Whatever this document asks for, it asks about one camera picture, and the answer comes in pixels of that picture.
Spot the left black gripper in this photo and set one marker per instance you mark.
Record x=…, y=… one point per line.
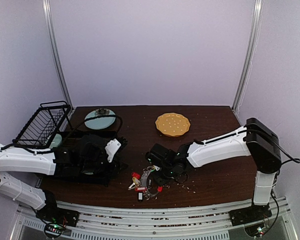
x=114, y=169

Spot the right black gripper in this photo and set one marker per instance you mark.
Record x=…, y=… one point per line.
x=159, y=179

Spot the keyring bundle with coloured tags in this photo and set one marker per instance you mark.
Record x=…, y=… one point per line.
x=144, y=184

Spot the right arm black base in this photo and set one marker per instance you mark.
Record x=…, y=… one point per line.
x=254, y=213

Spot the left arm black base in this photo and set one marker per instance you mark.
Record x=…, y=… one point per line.
x=55, y=219

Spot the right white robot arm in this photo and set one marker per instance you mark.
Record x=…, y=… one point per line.
x=253, y=139

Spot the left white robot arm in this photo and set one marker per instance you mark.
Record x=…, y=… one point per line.
x=20, y=159

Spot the light blue flower plate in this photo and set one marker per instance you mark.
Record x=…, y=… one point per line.
x=99, y=123

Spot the yellow dotted plate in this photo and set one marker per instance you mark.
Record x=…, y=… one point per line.
x=172, y=124

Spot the light green bowl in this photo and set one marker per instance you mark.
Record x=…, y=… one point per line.
x=56, y=142

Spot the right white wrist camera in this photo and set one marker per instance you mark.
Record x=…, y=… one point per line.
x=160, y=156

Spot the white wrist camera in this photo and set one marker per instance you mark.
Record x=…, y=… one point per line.
x=114, y=146
x=160, y=156

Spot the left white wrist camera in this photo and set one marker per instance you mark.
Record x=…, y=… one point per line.
x=114, y=146

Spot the aluminium slotted front rail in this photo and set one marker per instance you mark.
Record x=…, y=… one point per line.
x=210, y=222

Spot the black wire dish rack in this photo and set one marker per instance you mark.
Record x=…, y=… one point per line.
x=81, y=156

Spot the left aluminium frame post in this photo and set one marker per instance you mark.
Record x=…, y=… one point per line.
x=55, y=52

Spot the aluminium frame post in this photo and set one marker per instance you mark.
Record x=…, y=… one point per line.
x=55, y=52
x=251, y=47

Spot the right aluminium frame post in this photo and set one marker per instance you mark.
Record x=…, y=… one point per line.
x=251, y=47

